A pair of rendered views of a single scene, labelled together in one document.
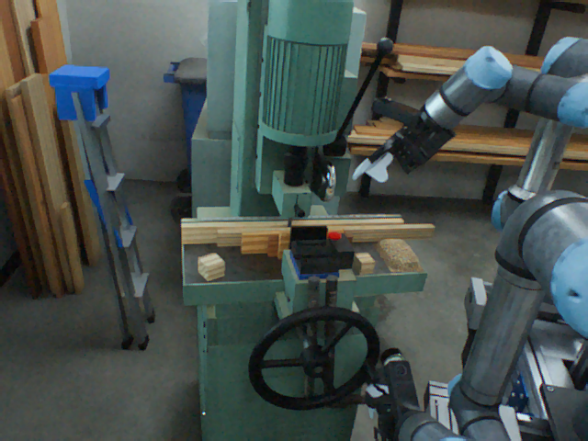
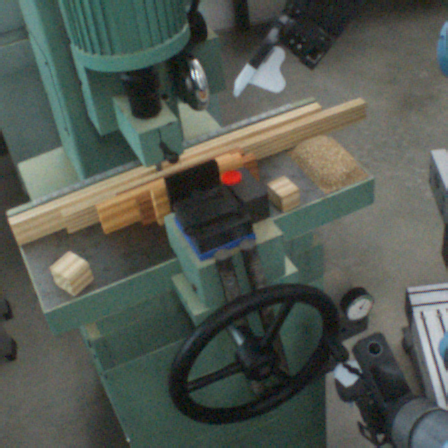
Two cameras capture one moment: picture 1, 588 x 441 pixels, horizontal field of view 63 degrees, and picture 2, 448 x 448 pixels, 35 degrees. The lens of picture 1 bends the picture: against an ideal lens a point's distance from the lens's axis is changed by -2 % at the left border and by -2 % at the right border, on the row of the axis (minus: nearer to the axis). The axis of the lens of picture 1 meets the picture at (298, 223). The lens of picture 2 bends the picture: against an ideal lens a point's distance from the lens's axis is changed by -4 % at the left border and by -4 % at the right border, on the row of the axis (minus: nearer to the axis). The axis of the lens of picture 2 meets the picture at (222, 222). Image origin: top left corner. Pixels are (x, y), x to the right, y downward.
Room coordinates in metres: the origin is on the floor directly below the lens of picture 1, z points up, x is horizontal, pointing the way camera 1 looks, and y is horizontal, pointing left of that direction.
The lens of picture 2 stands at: (0.10, -0.01, 1.70)
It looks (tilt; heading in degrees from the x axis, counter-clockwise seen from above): 42 degrees down; 356
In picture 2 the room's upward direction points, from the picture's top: 9 degrees counter-clockwise
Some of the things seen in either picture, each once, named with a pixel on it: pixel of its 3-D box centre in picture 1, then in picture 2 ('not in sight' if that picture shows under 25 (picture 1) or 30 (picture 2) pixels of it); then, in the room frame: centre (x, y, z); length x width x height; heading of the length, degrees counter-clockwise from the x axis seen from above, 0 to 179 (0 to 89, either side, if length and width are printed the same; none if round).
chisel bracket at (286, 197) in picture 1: (290, 196); (148, 127); (1.13, 0.03, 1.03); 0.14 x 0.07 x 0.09; 16
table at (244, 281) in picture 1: (306, 275); (206, 234); (1.01, -0.03, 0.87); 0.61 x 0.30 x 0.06; 106
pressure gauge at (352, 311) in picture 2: (391, 361); (355, 305); (0.97, -0.28, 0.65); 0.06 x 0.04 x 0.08; 106
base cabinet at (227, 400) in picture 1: (266, 361); (185, 340); (1.22, 0.06, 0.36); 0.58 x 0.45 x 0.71; 16
